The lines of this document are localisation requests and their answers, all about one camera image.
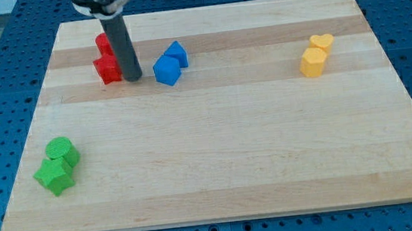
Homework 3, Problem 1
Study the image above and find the light wooden board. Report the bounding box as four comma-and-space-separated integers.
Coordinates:
0, 0, 412, 231

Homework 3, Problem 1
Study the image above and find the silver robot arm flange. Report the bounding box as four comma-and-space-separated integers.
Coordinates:
70, 0, 130, 20

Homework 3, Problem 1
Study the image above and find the blue cube block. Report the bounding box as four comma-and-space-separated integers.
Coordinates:
153, 55, 181, 86

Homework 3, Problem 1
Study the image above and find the yellow hexagon block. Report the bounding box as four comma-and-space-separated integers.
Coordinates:
300, 48, 327, 78

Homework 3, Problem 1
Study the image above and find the green star block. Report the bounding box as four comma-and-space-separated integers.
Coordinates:
33, 158, 75, 196

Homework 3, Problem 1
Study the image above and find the blue triangle block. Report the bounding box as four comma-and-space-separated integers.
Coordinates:
164, 41, 189, 68

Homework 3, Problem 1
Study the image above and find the green cylinder block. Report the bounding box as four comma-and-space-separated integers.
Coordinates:
45, 136, 81, 167

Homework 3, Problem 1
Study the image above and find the red star block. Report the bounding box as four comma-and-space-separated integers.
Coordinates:
93, 54, 122, 85

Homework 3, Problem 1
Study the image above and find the yellow heart block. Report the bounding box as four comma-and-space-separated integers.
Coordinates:
309, 33, 335, 54

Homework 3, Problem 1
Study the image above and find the red rounded block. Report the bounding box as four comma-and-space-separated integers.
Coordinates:
95, 33, 114, 56

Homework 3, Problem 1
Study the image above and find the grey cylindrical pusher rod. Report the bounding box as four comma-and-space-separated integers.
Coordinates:
100, 14, 143, 82

